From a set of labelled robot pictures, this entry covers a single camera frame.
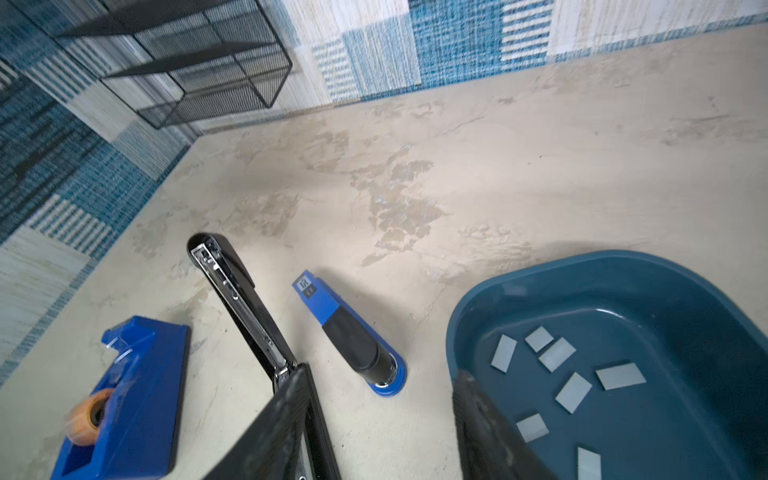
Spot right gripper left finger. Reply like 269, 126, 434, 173
206, 363, 341, 479

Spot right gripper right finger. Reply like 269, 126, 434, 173
452, 370, 555, 479

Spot blue and black stapler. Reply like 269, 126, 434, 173
293, 270, 407, 397

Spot grey staple strip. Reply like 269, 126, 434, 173
538, 337, 577, 373
491, 334, 518, 374
525, 326, 554, 353
555, 372, 593, 414
595, 362, 647, 391
516, 413, 549, 443
577, 446, 602, 480

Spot teal plastic tray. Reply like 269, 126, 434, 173
446, 250, 767, 479

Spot blue tape dispenser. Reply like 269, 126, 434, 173
52, 316, 191, 479

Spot black wire mesh shelf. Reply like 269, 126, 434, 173
61, 1, 293, 129

